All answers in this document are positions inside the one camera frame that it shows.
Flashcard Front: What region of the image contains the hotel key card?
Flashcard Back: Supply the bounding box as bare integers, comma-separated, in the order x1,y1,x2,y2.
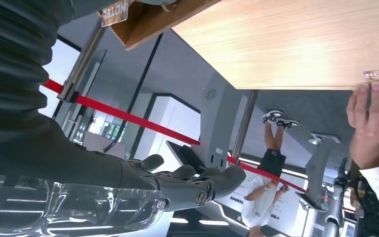
100,0,130,28

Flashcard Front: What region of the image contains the red barrier belt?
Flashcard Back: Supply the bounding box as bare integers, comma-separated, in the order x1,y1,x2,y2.
41,79,355,213

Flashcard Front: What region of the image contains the grey kiosk panel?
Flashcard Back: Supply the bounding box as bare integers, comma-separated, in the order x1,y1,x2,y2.
190,73,244,172

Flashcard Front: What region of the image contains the black kiosk screen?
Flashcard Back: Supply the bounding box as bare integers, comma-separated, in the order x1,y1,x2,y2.
165,140,207,176

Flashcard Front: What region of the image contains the wooden card holder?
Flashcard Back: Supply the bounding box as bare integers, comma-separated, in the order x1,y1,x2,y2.
97,0,223,51

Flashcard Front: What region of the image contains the grey kiosk stand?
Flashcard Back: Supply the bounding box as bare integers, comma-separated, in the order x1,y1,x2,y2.
295,132,341,211

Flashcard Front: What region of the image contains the chrome stanchion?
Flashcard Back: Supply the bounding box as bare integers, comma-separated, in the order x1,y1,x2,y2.
229,90,260,162
57,25,108,104

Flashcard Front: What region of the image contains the grey background robot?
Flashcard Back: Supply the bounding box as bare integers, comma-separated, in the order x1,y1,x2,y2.
321,158,351,237

